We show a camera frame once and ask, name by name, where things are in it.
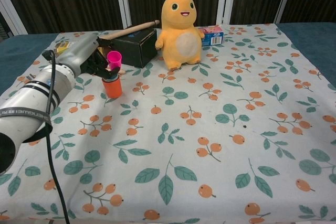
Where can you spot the light blue plastic cup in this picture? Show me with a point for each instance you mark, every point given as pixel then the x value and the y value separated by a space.
pixel 115 78

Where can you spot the pink blue carton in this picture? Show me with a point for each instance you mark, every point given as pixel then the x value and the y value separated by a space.
pixel 212 37

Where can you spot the orange plastic cup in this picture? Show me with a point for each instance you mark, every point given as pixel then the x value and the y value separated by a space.
pixel 113 89

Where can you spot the black cardboard box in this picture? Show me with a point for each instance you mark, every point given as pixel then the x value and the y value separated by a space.
pixel 134 51

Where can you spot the floral tablecloth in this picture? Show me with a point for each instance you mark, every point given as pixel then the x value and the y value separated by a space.
pixel 210 129

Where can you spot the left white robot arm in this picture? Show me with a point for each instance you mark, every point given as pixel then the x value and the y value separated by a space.
pixel 29 106

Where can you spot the yellow snack packet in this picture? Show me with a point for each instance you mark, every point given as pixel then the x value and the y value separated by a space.
pixel 62 46

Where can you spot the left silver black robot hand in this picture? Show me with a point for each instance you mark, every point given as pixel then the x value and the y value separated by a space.
pixel 76 53

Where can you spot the yellow plush toy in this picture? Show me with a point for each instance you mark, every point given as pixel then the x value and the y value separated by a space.
pixel 181 35

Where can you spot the pink plastic cup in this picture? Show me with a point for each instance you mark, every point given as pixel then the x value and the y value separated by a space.
pixel 115 60

